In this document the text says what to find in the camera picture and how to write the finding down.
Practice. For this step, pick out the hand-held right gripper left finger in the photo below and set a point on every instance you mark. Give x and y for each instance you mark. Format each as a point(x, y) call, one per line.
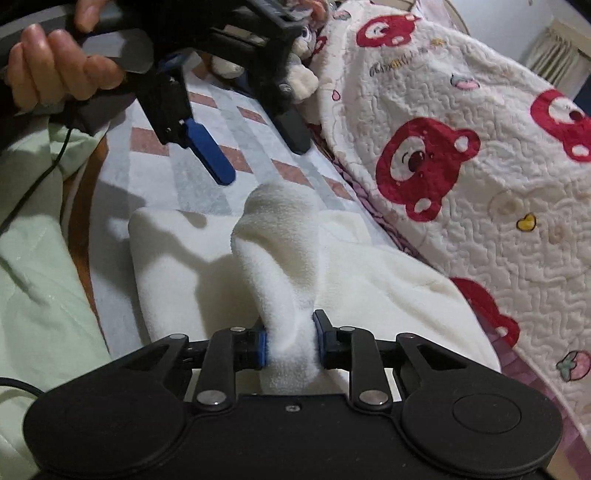
point(261, 350)

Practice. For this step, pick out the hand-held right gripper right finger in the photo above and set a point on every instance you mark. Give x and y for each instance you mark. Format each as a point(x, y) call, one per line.
point(318, 344)

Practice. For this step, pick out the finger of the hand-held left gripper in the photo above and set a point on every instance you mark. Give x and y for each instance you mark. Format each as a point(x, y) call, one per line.
point(210, 154)
point(293, 129)

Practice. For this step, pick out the white fleece jacket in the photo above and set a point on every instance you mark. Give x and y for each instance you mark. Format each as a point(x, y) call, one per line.
point(378, 300)

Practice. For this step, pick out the person's left hand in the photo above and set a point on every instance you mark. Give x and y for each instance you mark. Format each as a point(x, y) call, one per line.
point(51, 69)

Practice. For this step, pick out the grey rabbit plush toy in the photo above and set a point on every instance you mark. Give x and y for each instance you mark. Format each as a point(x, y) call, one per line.
point(304, 83)

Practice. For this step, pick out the red bear print quilt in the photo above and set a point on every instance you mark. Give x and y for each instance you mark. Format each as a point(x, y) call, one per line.
point(461, 207)

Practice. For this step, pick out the beige round headboard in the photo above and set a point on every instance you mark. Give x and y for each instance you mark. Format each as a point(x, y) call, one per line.
point(456, 14)

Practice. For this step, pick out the light green blanket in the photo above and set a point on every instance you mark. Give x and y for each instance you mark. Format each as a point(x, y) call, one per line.
point(32, 300)

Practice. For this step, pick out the beige curtain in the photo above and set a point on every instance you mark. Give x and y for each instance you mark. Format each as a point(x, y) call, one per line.
point(558, 57)

